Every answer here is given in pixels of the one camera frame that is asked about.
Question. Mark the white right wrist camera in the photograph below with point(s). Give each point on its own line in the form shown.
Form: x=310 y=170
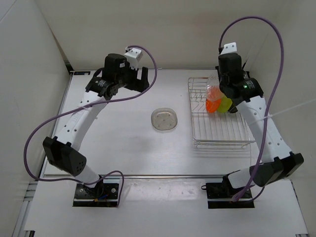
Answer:
x=228 y=48

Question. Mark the green plate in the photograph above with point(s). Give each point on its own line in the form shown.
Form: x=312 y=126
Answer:
x=225 y=105

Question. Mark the blue label sticker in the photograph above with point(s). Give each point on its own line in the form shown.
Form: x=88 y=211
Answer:
x=85 y=73

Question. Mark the clear glass plate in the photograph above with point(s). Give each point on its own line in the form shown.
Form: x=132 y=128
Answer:
x=164 y=120
x=213 y=92

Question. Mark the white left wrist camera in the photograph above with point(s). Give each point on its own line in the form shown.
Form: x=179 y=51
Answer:
x=133 y=56

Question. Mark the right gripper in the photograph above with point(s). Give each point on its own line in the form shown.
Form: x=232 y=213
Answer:
x=219 y=76

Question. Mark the orange plate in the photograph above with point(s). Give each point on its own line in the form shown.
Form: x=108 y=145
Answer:
x=211 y=107

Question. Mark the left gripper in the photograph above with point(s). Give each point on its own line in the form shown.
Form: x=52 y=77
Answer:
x=137 y=84

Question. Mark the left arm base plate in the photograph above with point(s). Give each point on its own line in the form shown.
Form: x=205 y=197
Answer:
x=102 y=195

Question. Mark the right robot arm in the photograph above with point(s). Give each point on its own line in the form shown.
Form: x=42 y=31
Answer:
x=276 y=160

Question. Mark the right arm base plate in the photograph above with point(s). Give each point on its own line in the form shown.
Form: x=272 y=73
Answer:
x=220 y=194

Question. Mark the wire dish rack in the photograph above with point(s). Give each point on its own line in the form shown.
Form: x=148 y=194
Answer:
x=212 y=130

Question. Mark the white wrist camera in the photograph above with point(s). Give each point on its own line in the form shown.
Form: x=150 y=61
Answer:
x=228 y=48
x=133 y=56

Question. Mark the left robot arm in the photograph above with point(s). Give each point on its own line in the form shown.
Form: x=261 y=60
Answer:
x=62 y=151

